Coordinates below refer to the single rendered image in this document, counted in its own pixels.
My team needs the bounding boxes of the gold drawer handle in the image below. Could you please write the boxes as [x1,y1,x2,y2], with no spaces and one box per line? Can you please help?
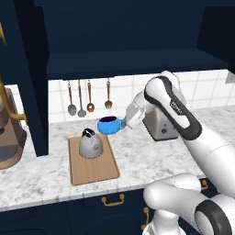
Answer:
[199,179,209,192]
[101,193,126,207]
[140,207,151,232]

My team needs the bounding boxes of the blue mug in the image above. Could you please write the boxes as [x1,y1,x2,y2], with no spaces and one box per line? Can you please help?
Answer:
[96,115,128,136]

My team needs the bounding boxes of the metal hanging ladle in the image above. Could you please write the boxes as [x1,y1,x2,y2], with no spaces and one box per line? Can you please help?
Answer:
[76,79,87,118]

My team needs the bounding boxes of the brown coffee machine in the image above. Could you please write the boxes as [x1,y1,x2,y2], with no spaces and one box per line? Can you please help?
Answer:
[0,86,28,171]

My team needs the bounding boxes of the navy cabinet door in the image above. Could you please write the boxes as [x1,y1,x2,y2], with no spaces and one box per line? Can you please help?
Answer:
[196,0,235,75]
[0,0,50,158]

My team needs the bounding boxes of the silver toaster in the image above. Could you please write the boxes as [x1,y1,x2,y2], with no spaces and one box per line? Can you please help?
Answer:
[142,105,180,142]

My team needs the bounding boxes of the metal hanging spoon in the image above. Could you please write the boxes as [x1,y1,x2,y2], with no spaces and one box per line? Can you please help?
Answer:
[67,80,78,117]

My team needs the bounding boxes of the gold cabinet door handle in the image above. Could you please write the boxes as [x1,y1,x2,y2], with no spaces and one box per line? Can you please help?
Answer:
[0,22,28,123]

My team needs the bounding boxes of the navy drawer front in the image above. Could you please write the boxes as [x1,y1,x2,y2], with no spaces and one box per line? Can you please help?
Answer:
[198,176,222,200]
[65,189,149,235]
[0,201,70,235]

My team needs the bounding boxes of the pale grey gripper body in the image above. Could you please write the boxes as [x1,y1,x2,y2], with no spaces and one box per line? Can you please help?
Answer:
[124,98,147,129]

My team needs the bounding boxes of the wooden hanging fork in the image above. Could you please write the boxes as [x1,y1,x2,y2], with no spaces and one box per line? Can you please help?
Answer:
[104,78,114,110]

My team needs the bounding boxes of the navy wall cabinet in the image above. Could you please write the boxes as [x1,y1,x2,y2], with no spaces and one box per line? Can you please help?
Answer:
[33,0,229,82]

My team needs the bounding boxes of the wooden hanging spoon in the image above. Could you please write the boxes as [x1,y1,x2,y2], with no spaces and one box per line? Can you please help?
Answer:
[85,80,95,114]

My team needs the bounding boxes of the grey kettle with black handle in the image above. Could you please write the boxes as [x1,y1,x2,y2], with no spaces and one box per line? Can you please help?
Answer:
[78,128,104,160]

